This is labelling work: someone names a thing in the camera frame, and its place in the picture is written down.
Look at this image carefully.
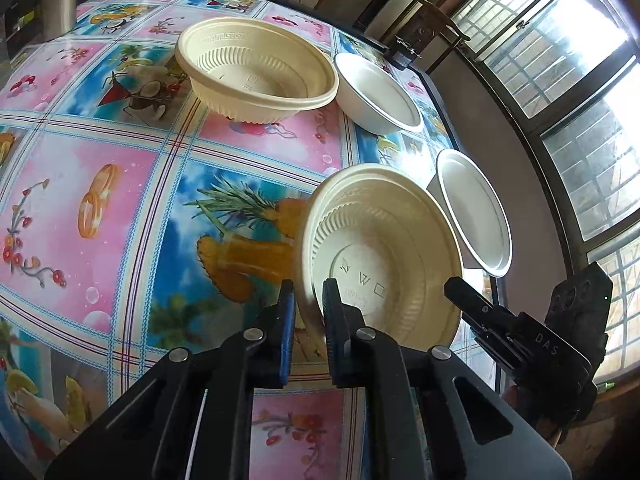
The dark wooden chair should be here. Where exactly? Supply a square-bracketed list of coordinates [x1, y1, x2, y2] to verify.
[384, 0, 471, 75]

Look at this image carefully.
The beige ribbed plastic bowl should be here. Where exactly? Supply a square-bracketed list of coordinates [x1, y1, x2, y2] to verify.
[293, 164, 462, 354]

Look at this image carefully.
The white paper bowl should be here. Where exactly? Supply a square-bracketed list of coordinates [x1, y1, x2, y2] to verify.
[427, 148, 513, 278]
[333, 52, 424, 136]

